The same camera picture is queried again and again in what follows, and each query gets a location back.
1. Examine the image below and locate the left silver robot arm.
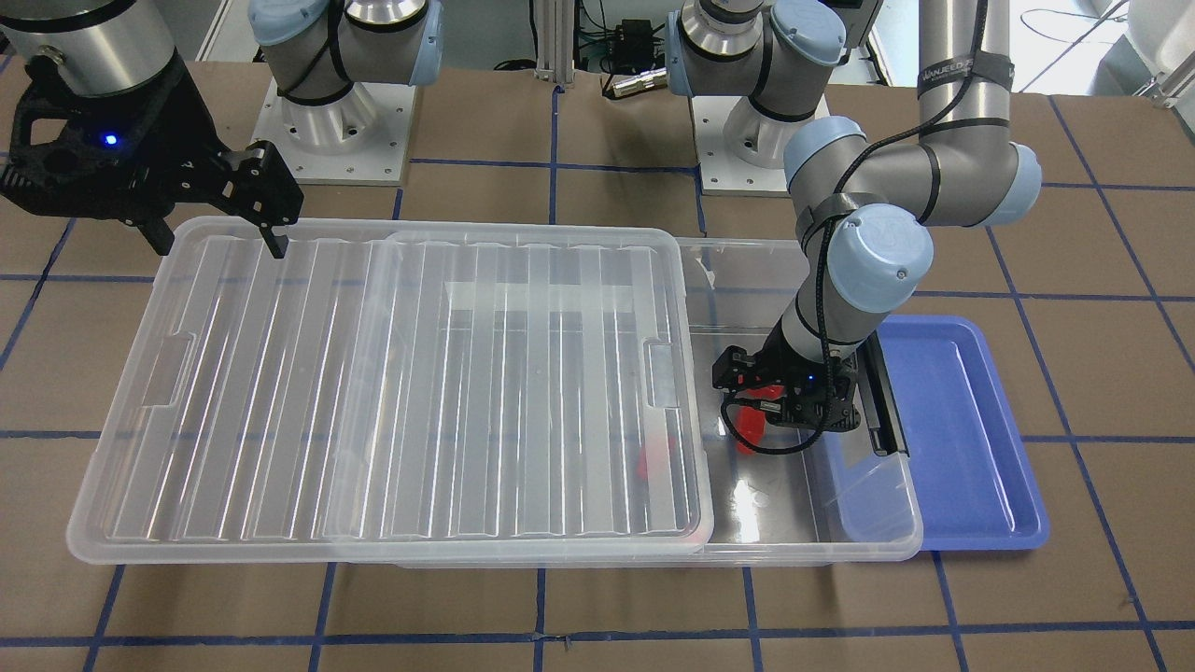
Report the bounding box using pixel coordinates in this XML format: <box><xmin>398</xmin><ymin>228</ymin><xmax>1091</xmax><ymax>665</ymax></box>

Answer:
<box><xmin>664</xmin><ymin>1</ymin><xmax>1043</xmax><ymax>430</ymax></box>

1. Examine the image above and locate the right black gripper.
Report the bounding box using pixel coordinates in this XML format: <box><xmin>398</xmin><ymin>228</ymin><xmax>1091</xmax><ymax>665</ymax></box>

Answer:
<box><xmin>4</xmin><ymin>54</ymin><xmax>304</xmax><ymax>259</ymax></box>

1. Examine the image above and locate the clear plastic storage box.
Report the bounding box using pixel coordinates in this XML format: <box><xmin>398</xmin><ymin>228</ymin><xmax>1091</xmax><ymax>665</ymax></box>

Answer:
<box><xmin>392</xmin><ymin>236</ymin><xmax>925</xmax><ymax>570</ymax></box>

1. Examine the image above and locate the clear plastic box lid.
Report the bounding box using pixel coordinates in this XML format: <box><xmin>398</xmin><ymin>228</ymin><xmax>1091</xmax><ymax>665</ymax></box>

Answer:
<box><xmin>65</xmin><ymin>216</ymin><xmax>713</xmax><ymax>568</ymax></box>

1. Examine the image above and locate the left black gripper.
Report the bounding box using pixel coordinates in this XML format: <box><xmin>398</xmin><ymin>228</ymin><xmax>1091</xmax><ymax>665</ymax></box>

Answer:
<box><xmin>713</xmin><ymin>346</ymin><xmax>862</xmax><ymax>430</ymax></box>

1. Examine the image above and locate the blue plastic tray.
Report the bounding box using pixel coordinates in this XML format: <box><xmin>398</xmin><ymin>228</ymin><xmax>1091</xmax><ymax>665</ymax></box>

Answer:
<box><xmin>822</xmin><ymin>314</ymin><xmax>1050</xmax><ymax>552</ymax></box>

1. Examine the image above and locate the black box latch handle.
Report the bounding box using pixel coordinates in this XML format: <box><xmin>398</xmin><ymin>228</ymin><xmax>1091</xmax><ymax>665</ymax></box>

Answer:
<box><xmin>857</xmin><ymin>331</ymin><xmax>909</xmax><ymax>456</ymax></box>

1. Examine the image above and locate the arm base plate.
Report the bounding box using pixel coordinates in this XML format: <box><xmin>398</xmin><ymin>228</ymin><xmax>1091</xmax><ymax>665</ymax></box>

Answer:
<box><xmin>690</xmin><ymin>94</ymin><xmax>810</xmax><ymax>197</ymax></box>
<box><xmin>251</xmin><ymin>83</ymin><xmax>419</xmax><ymax>187</ymax></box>

